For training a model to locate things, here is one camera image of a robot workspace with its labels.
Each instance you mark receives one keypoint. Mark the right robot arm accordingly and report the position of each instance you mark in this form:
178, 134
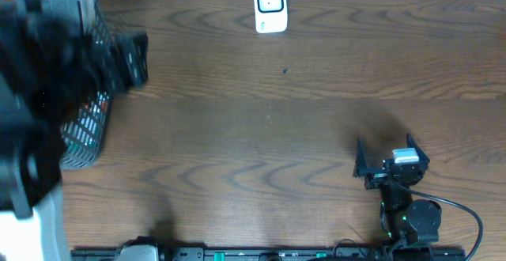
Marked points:
411, 224

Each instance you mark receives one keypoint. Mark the grey plastic mesh basket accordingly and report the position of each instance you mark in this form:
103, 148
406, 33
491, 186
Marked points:
84, 135

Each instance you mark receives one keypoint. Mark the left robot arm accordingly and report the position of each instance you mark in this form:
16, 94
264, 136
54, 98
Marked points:
58, 67

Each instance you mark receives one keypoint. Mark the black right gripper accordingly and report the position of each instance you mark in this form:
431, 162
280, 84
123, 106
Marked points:
378, 175

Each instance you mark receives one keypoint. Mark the white barcode scanner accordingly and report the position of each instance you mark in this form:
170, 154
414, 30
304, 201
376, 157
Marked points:
271, 16

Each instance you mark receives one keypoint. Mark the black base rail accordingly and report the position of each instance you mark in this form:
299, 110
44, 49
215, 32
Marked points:
284, 254

